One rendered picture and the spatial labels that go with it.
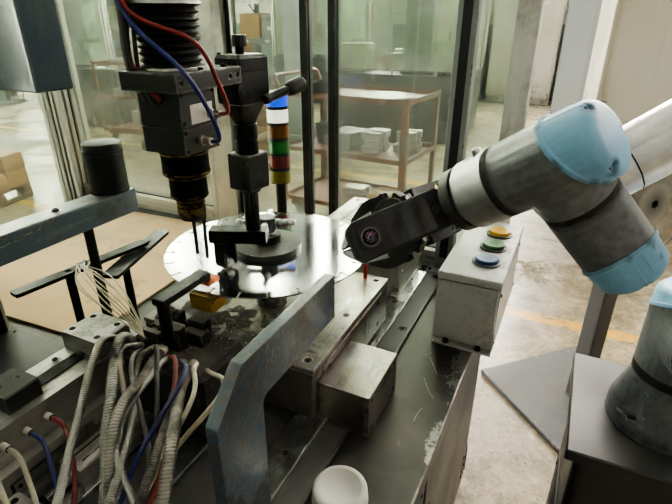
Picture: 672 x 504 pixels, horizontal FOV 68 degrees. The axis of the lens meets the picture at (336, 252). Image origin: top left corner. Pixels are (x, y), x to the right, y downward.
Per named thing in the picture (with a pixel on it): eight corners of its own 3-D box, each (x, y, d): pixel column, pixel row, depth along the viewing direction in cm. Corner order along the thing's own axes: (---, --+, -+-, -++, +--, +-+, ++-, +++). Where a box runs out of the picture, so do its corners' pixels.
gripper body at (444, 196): (429, 245, 66) (505, 217, 57) (387, 264, 61) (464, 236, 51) (407, 193, 66) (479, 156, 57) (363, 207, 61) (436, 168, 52)
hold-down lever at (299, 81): (271, 94, 71) (270, 74, 69) (309, 97, 68) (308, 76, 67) (238, 102, 64) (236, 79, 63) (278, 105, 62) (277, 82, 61)
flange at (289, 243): (308, 256, 79) (307, 242, 77) (237, 265, 76) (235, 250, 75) (294, 230, 88) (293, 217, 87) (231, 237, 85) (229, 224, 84)
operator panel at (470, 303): (464, 277, 115) (472, 217, 108) (513, 287, 111) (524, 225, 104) (430, 341, 92) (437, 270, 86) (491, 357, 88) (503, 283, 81)
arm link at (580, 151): (634, 199, 41) (579, 120, 39) (518, 237, 49) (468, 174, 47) (644, 148, 45) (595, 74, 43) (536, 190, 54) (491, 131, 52)
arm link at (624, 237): (637, 224, 56) (586, 150, 53) (694, 269, 46) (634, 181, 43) (574, 263, 58) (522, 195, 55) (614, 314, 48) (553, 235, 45)
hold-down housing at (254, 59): (252, 182, 73) (240, 33, 65) (276, 188, 70) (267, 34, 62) (224, 192, 69) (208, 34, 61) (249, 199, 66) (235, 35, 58)
